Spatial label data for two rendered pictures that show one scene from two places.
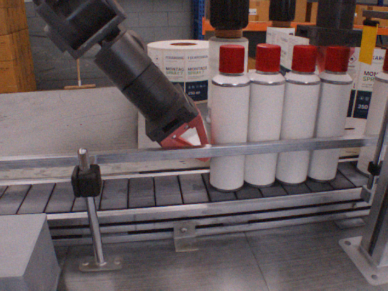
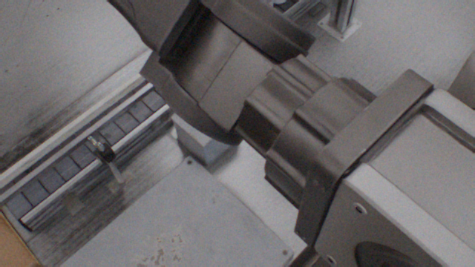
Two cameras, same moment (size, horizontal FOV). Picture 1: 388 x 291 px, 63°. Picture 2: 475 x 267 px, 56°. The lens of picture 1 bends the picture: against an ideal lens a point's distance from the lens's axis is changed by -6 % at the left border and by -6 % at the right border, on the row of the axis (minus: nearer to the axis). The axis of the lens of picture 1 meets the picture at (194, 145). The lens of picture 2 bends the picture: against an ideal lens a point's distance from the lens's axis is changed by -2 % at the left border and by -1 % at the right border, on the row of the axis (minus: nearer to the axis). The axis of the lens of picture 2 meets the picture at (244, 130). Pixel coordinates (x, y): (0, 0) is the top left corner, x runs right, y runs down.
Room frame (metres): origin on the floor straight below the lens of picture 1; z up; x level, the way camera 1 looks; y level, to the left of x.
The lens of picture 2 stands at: (-0.21, 0.43, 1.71)
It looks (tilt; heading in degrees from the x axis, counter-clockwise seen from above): 59 degrees down; 325
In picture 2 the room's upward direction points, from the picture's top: 2 degrees counter-clockwise
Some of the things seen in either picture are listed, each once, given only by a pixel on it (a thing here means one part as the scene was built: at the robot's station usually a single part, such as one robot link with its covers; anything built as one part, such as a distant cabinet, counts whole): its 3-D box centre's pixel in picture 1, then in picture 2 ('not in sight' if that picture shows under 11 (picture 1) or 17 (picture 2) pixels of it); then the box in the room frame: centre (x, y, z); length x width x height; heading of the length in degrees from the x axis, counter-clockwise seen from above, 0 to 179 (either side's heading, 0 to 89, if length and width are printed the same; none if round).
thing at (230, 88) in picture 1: (229, 120); not in sight; (0.44, -0.05, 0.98); 0.05 x 0.05 x 0.20
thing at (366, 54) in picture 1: (368, 42); not in sight; (0.45, -0.24, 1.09); 0.03 x 0.01 x 0.06; 8
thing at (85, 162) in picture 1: (93, 202); not in sight; (0.34, 0.12, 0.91); 0.07 x 0.03 x 0.16; 8
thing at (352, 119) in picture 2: not in sight; (316, 135); (-0.11, 0.31, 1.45); 0.09 x 0.08 x 0.12; 97
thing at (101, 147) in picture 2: not in sight; (104, 157); (0.30, 0.42, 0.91); 0.07 x 0.03 x 0.16; 8
